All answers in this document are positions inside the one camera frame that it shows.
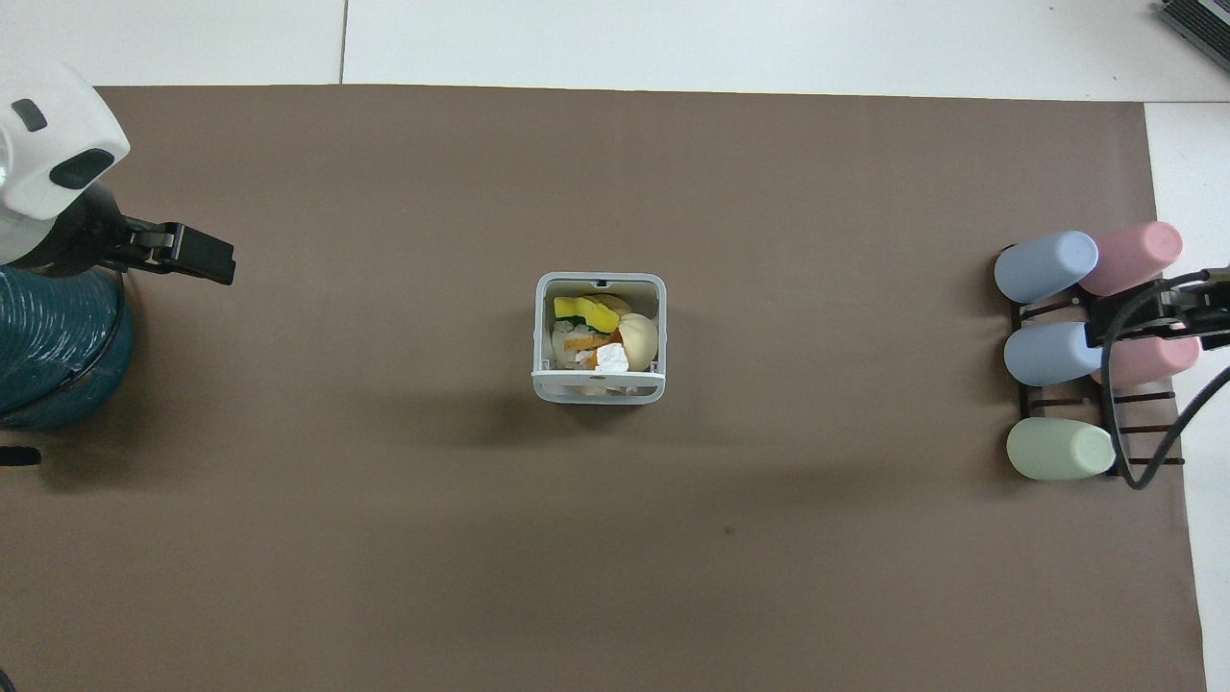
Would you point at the blue cup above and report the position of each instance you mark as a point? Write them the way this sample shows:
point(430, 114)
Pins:
point(1049, 354)
point(1045, 265)

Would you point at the grey ribbed device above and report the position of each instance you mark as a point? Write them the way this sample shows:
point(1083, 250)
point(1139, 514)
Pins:
point(1201, 21)

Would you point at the black cup rack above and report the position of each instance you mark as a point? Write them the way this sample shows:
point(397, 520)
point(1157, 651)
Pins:
point(1145, 398)

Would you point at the pink cup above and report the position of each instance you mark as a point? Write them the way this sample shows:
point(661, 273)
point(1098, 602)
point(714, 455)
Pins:
point(1136, 254)
point(1158, 361)

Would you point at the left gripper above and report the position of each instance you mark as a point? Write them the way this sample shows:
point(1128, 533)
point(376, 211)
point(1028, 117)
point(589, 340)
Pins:
point(88, 235)

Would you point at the orange food scrap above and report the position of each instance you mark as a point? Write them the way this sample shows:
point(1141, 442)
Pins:
point(584, 340)

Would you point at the pale green cup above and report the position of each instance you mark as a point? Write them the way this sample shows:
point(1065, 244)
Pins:
point(1057, 449)

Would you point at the white crumpled paper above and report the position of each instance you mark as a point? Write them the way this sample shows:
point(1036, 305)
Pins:
point(612, 358)

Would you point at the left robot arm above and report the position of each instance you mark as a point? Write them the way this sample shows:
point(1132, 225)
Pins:
point(53, 125)

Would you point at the yellow green sponge piece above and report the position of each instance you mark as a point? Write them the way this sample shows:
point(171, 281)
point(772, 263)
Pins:
point(588, 311)

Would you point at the grey white trash can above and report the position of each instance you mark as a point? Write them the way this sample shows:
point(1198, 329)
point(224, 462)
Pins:
point(600, 388)

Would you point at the teal ribbed container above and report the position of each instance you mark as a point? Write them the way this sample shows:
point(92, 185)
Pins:
point(53, 336)

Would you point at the cream round bun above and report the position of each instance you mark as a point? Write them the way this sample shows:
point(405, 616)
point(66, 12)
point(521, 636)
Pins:
point(638, 338)

